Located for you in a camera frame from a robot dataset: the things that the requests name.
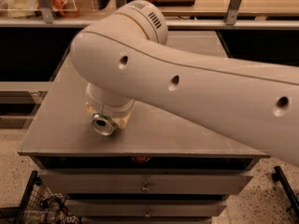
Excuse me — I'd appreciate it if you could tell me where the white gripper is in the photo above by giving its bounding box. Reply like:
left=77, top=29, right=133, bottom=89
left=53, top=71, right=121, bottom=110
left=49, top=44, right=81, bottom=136
left=85, top=83, right=135, bottom=130

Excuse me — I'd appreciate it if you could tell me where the green soda can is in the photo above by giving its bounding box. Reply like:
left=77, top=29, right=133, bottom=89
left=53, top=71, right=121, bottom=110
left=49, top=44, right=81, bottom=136
left=91, top=113, right=118, bottom=136

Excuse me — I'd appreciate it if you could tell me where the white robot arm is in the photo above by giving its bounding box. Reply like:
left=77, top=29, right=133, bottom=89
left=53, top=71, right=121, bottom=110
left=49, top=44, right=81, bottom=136
left=71, top=0, right=299, bottom=165

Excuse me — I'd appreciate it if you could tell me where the red object in drawer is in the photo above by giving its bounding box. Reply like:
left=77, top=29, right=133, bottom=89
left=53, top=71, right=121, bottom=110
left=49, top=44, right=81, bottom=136
left=132, top=156, right=150, bottom=163

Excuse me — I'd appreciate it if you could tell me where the grey drawer cabinet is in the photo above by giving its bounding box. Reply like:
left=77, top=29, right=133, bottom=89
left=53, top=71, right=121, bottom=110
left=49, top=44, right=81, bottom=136
left=17, top=30, right=274, bottom=224

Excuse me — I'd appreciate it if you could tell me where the clear plastic box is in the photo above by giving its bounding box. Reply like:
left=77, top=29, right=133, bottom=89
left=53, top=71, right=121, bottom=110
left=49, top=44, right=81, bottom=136
left=0, top=0, right=79, bottom=18

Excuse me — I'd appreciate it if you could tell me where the black wire basket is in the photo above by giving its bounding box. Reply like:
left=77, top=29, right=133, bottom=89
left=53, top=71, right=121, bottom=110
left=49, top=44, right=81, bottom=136
left=0, top=170, right=82, bottom=224

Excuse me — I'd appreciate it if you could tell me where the metal shelf rail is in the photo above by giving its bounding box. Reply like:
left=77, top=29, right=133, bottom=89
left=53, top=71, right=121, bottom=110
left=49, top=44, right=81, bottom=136
left=0, top=18, right=299, bottom=31

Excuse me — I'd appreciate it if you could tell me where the black frame bar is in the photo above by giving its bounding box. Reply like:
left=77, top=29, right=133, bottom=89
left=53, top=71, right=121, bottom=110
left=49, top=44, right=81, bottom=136
left=272, top=166, right=299, bottom=218

